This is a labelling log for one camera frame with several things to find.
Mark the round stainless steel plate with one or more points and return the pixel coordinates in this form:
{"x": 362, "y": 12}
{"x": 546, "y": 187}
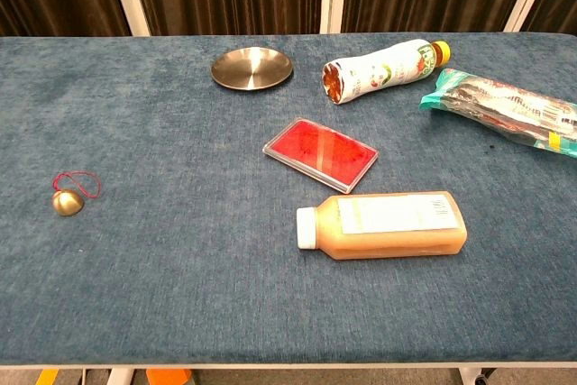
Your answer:
{"x": 251, "y": 68}

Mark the teal plastic snack packet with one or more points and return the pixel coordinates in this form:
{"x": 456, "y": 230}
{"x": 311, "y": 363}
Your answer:
{"x": 496, "y": 105}

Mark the orange block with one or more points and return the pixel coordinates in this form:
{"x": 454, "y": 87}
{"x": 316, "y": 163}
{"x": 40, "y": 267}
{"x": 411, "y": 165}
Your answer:
{"x": 169, "y": 377}

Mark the orange juice bottle white cap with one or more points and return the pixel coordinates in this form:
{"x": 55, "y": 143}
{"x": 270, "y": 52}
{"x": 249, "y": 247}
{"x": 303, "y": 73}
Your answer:
{"x": 383, "y": 234}

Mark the tea bottle with yellow cap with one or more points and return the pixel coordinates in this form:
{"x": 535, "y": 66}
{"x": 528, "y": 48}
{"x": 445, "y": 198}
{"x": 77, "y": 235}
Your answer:
{"x": 383, "y": 71}

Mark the clear case with red pad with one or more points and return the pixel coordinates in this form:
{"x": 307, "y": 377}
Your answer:
{"x": 322, "y": 153}

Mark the blue fabric table cover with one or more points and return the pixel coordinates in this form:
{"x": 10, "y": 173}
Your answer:
{"x": 158, "y": 268}

